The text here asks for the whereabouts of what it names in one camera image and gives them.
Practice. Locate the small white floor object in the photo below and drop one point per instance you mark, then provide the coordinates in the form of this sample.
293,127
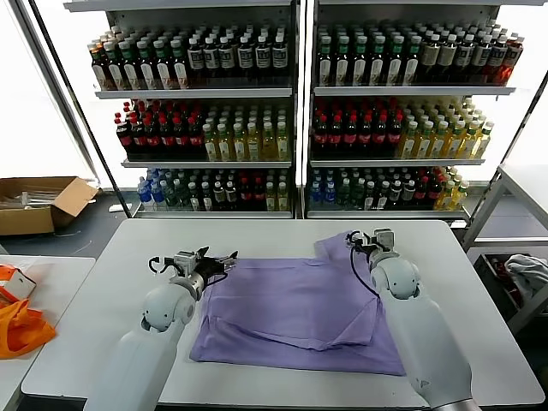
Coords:
115,209

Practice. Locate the grey metal pole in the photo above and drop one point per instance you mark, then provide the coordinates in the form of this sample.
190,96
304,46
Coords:
56,85

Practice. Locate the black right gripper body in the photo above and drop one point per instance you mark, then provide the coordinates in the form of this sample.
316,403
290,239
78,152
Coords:
366,247

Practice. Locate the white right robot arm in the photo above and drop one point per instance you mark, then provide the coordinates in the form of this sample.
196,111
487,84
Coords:
428,334

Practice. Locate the dark bottle white square label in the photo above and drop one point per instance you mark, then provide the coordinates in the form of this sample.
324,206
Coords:
279,57
227,58
246,57
263,57
195,58
211,58

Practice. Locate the dark bottle green white label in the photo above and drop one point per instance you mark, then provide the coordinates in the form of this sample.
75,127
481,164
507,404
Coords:
145,69
342,63
412,63
325,63
378,63
128,69
360,63
180,69
395,63
114,69
163,69

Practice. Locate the dark bottle beige label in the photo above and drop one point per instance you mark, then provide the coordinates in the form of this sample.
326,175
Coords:
448,58
430,58

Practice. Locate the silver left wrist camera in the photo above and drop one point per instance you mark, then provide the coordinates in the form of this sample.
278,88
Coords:
185,260

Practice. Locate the blue drink bottle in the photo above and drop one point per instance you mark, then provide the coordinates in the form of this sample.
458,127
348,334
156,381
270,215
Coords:
316,194
158,194
329,194
144,194

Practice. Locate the orange cloth bag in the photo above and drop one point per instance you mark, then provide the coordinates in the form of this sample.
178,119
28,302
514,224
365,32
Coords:
25,334

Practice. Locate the cola bottle red cap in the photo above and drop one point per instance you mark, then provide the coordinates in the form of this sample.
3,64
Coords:
179,138
194,138
150,138
245,194
380,136
137,138
336,136
350,136
165,138
421,192
365,136
394,136
321,136
123,138
433,192
258,194

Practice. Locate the dark bottle navy label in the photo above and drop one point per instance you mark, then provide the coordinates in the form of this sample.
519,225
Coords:
481,58
465,58
496,61

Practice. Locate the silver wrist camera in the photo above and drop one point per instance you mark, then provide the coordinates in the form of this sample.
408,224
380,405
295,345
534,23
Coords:
185,260
384,240

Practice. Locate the orange white carton box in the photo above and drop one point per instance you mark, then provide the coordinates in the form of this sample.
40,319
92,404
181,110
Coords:
21,283

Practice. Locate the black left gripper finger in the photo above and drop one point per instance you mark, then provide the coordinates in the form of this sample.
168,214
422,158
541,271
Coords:
226,262
202,253

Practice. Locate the green drink bottle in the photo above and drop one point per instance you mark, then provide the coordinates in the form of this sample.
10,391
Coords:
182,196
343,194
358,194
171,196

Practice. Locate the red packages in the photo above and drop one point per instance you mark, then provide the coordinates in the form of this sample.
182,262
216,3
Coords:
498,267

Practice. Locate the grey white crumpled cloth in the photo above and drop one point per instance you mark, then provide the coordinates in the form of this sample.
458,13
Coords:
528,269

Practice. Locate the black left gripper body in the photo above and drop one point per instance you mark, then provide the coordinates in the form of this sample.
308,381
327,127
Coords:
209,267

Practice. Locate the small dark bottle white cap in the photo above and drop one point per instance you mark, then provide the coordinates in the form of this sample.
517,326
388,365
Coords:
408,194
207,197
231,195
369,196
382,196
219,195
395,194
194,197

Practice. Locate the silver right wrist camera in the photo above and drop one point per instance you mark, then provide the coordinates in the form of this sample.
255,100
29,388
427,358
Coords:
384,240

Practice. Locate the yellow drink bottle white cap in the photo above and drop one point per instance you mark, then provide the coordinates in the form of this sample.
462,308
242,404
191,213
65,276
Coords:
282,197
459,196
254,147
239,147
440,144
283,147
469,144
224,147
455,144
483,142
424,144
268,147
409,144
445,197
270,197
210,147

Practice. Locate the purple T-shirt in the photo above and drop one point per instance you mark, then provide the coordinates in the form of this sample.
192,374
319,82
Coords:
278,299

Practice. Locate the amber drink bottle white cap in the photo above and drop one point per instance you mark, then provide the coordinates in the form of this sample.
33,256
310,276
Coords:
99,69

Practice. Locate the open cardboard box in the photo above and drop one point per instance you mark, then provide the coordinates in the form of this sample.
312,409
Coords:
64,204

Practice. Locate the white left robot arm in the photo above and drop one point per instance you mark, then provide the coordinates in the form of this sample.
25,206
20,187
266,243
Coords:
162,308

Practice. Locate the grey metal shelving unit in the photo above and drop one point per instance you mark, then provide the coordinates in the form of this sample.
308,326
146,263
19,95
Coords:
406,90
192,93

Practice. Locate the white plastic packing pieces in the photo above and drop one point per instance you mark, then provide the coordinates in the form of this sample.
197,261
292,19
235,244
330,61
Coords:
34,199

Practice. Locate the grey metal side table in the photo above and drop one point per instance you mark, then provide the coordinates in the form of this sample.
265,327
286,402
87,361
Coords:
491,201

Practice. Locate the black metal pole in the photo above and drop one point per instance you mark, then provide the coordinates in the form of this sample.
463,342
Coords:
85,118
509,152

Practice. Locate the black plastic crate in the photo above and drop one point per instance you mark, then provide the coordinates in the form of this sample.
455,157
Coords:
484,267

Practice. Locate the red drink bottle white cap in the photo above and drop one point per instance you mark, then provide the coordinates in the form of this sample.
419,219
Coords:
510,63

